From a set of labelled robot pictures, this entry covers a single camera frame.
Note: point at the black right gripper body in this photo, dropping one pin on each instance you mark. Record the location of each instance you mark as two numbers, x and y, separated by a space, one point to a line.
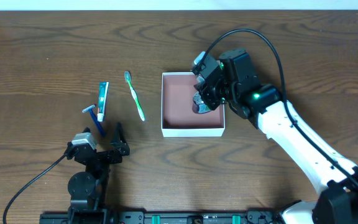
206 97

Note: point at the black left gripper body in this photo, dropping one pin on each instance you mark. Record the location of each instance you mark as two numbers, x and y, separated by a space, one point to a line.
101 155

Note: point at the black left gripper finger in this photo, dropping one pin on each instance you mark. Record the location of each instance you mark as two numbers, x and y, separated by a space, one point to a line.
118 138
86 130

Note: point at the clear pump bottle green label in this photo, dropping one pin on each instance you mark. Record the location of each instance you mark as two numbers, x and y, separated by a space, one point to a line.
199 106

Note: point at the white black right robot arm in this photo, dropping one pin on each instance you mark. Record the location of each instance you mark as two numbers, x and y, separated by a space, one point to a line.
232 79

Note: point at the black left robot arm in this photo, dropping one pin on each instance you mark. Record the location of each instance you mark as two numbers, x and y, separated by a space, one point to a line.
88 188

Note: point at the blue disposable razor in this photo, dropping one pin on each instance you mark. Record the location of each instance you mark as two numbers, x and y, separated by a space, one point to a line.
98 125

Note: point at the white box with pink interior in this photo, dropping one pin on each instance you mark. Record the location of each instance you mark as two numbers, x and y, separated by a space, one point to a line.
178 120

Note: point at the green white toothpaste tube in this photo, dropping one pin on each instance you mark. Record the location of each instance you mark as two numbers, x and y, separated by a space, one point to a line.
103 93

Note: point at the green white toothbrush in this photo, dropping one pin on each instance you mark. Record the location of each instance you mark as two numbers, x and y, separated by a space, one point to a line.
128 79

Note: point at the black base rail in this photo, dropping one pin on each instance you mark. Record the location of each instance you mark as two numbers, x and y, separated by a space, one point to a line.
137 217

